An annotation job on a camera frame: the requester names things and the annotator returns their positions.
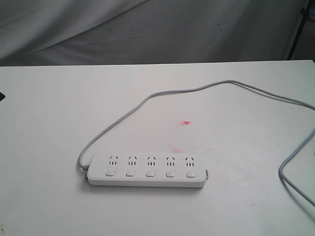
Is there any white five-outlet power strip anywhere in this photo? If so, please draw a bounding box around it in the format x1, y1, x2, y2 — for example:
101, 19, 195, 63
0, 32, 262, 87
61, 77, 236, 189
87, 152, 209, 188

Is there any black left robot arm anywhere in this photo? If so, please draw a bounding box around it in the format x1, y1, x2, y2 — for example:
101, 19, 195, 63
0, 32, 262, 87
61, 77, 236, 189
0, 92, 5, 101

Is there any grey backdrop cloth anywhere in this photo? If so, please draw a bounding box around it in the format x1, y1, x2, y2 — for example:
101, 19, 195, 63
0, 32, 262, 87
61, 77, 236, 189
0, 0, 307, 66

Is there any black tripod stand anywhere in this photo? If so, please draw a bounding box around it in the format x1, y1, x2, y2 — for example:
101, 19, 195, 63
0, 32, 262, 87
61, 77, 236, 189
286, 0, 312, 60

